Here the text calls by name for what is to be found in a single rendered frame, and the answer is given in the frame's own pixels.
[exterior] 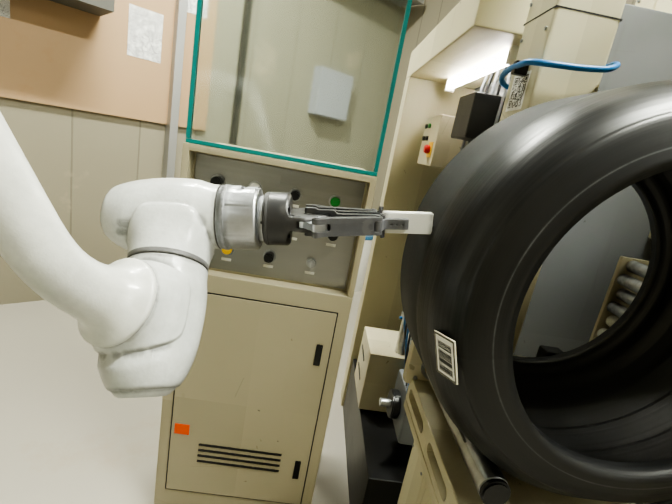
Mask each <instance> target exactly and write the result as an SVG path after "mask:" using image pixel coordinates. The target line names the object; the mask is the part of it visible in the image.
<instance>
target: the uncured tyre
mask: <svg viewBox="0 0 672 504"><path fill-rule="evenodd" d="M629 186H632V187H633V188H634V189H635V191H636V192H637V194H638V195H639V197H640V199H641V201H642V203H643V205H644V207H645V209H646V212H647V215H648V219H649V223H650V230H651V254H650V260H649V265H648V269H647V272H646V275H645V278H644V281H643V283H642V285H641V287H640V289H639V291H638V293H637V295H636V297H635V298H634V300H633V301H632V303H631V304H630V306H629V307H628V308H627V310H626V311H625V312H624V313H623V315H622V316H621V317H620V318H619V319H618V320H617V321H616V322H615V323H614V324H613V325H612V326H611V327H609V328H608V329H607V330H606V331H605V332H603V333H602V334H601V335H599V336H598V337H596V338H595V339H593V340H591V341H590V342H588V343H586V344H584V345H582V346H580V347H578V348H575V349H573V350H570V351H567V352H564V353H560V354H556V355H551V356H545V357H518V356H513V342H514V334H515V328H516V323H517V319H518V316H519V312H520V309H521V306H522V303H523V300H524V298H525V295H526V293H527V291H528V289H529V287H530V284H531V283H532V281H533V279H534V277H535V275H536V273H537V272H538V270H539V268H540V267H541V265H542V264H543V262H544V261H545V259H546V258H547V256H548V255H549V254H550V252H551V251H552V250H553V248H554V247H555V246H556V245H557V243H558V242H559V241H560V240H561V239H562V238H563V237H564V235H565V234H566V233H567V232H568V231H569V230H570V229H571V228H572V227H573V226H574V225H575V224H576V223H577V222H579V221H580V220H581V219H582V218H583V217H584V216H585V215H587V214H588V213H589V212H590V211H592V210H593V209H594V208H595V207H597V206H598V205H599V204H601V203H602V202H604V201H605V200H607V199H608V198H610V197H611V196H613V195H615V194H616V193H618V192H620V191H621V190H623V189H625V188H627V187H629ZM417 212H431V213H433V214H434V216H433V226H432V232H431V234H408V235H407V239H406V242H405V247H404V251H403V257H402V264H401V276H400V288H401V301H402V307H403V312H404V317H405V321H406V324H407V327H408V330H409V333H410V335H411V338H412V340H413V342H414V345H415V347H416V349H417V352H418V354H419V356H420V358H421V361H422V363H423V365H424V367H425V370H426V372H427V374H428V376H429V379H430V381H431V383H432V386H433V388H434V390H435V392H436V395H437V397H438V399H439V401H440V403H441V404H442V406H443V408H444V410H445V411H446V413H447V414H448V416H449V417H450V419H451V420H452V422H453V423H454V424H455V426H456V427H457V428H458V429H459V430H460V432H461V433H462V434H463V435H464V436H465V437H466V438H467V439H468V440H469V441H470V442H471V443H472V444H473V445H474V446H475V447H476V448H477V449H478V450H479V451H480V452H481V453H482V454H484V455H485V456H486V457H487V458H488V459H489V460H490V461H492V462H493V463H494V464H496V465H497V466H498V467H500V468H501V469H503V470H504V471H506V472H507V473H509V474H510V475H512V476H514V477H516V478H518V479H520V480H521V481H524V482H526V483H528V484H530V485H532V486H535V487H538V488H540V489H543V490H546V491H549V492H553V493H556V494H560V495H565V496H570V497H575V498H582V499H590V500H599V501H608V502H618V503H647V502H658V501H666V500H672V80H666V81H656V82H648V83H642V84H637V85H631V86H626V87H621V88H615V89H610V90H605V91H599V92H594V93H589V94H583V95H578V96H573V97H567V98H562V99H557V100H553V101H549V102H545V103H542V104H539V105H535V106H533V107H530V108H527V109H525V110H522V111H520V112H518V113H516V114H513V115H511V116H509V117H507V118H506V119H504V120H502V121H500V122H498V123H497V124H495V125H493V126H492V127H490V128H489V129H487V130H486V131H484V132H483V133H482V134H480V135H479V136H477V137H476V138H475V139H474V140H472V141H471V142H470V143H469V144H468V145H466V146H465V147H464V148H463V149H462V150H461V151H460V152H459V153H458V154H457V155H456V156H455V157H454V158H453V159H452V160H451V161H450V162H449V163H448V164H447V166H446V167H445V168H444V169H443V170H442V172H441V173H440V174H439V175H438V177H437V178H436V179H435V181H434V182H433V184H432V185H431V187H430V188H429V190H428V191H427V193H426V195H425V196H424V198H423V200H422V202H421V204H420V205H419V207H418V210H417ZM434 330H437V331H438V332H440V333H442V334H444V335H445V336H447V337H449V338H451V339H452V340H454V341H456V355H457V372H458V385H456V384H455V383H453V382H452V381H450V380H449V379H448V378H446V377H445V376H443V375H442V374H441V373H439V372H438V371H437V363H436V350H435V336H434Z"/></svg>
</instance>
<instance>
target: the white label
mask: <svg viewBox="0 0 672 504"><path fill-rule="evenodd" d="M434 336H435V350H436V363H437V371H438V372H439V373H441V374H442V375H443V376H445V377H446V378H448V379H449V380H450V381H452V382H453V383H455V384H456V385H458V372H457V355H456V341H454V340H452V339H451V338H449V337H447V336H445V335H444V334H442V333H440V332H438V331H437V330H434Z"/></svg>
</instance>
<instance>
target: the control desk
mask: <svg viewBox="0 0 672 504"><path fill-rule="evenodd" d="M180 178H188V179H197V180H202V181H205V182H208V183H212V184H217V185H235V186H244V187H246V186H248V187H258V186H259V187H260V188H261V189H262V191H263V195H265V193H267V192H289V193H290V194H291V195H292V199H293V208H305V207H306V204H316V205H317V204H319V205H322V206H333V207H346V208H362V209H371V207H372V202H373V197H374V192H375V188H376V183H377V177H375V176H370V175H365V174H359V173H354V172H348V171H343V170H337V169H332V168H326V167H320V166H315V165H309V164H304V163H298V162H293V161H287V160H282V159H276V158H271V157H265V156H260V155H254V154H249V153H243V152H238V151H232V150H227V149H221V148H216V147H210V146H205V145H199V144H194V143H188V142H184V143H183V150H182V162H181V174H180ZM365 237H366V236H336V237H323V238H317V239H315V238H312V237H311V236H305V235H304V233H301V232H294V231H293V232H292V241H291V243H290V244H289V245H288V246H281V245H266V244H265V243H264V241H263V243H262V246H261V248H260V249H258V250H245V249H230V250H225V249H215V253H214V255H213V258H212V260H211V263H210V266H209V271H208V279H207V304H206V313H205V319H204V324H203V329H202V334H201V339H200V343H199V347H198V350H197V353H196V356H195V359H194V362H193V364H192V366H191V369H190V371H189V373H188V375H187V376H186V378H185V380H184V381H183V382H182V384H181V385H180V386H179V387H177V388H176V389H175V390H174V391H173V392H172V393H171V394H169V395H167V396H163V397H162V409H161V421H160V433H159V445H158V458H157V470H156V482H155V494H154V504H311V503H312V499H313V494H314V489H315V484H316V479H317V474H318V469H319V464H320V459H321V454H322V449H323V444H324V439H325V434H326V429H327V424H328V419H329V414H330V410H331V405H332V400H333V395H334V390H335V385H336V380H337V375H338V370H339V365H340V360H341V355H342V350H343V345H344V340H345V335H346V330H347V325H348V321H349V316H350V311H351V306H352V301H353V296H354V291H355V286H356V281H357V276H358V272H359V267H360V262H361V257H362V252H363V247H364V242H365ZM175 423H178V424H186V425H190V429H189V435H184V434H177V433H174V428H175Z"/></svg>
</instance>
